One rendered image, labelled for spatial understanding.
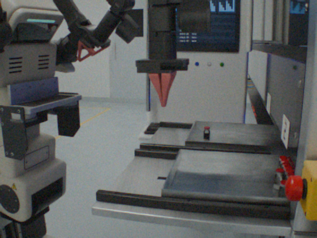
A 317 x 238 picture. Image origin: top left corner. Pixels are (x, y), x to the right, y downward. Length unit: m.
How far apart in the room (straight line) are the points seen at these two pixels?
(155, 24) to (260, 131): 0.72
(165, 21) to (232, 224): 0.41
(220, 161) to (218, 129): 0.34
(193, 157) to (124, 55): 5.60
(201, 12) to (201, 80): 0.95
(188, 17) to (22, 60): 0.57
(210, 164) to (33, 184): 0.56
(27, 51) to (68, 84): 6.00
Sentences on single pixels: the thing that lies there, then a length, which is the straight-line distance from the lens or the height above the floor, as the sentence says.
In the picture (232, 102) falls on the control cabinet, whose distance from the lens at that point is 1.57.
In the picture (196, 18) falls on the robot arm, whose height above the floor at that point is 1.26.
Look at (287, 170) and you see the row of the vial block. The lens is 0.77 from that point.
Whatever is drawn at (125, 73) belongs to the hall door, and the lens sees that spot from 6.44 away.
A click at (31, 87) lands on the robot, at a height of 1.08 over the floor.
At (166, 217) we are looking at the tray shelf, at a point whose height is 0.88.
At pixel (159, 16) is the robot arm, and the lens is 0.63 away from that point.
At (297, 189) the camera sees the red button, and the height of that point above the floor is 1.00.
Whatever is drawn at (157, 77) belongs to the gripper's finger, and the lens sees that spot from 0.63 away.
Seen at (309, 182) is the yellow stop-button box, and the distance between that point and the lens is 0.50.
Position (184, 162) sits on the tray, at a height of 0.88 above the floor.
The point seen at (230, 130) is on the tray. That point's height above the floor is 0.88.
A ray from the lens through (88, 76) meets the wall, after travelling 6.77.
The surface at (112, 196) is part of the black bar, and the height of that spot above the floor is 0.89.
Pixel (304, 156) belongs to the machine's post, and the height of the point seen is 1.03.
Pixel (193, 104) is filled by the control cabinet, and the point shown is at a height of 0.91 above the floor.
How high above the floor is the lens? 1.21
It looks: 14 degrees down
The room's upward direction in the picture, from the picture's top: straight up
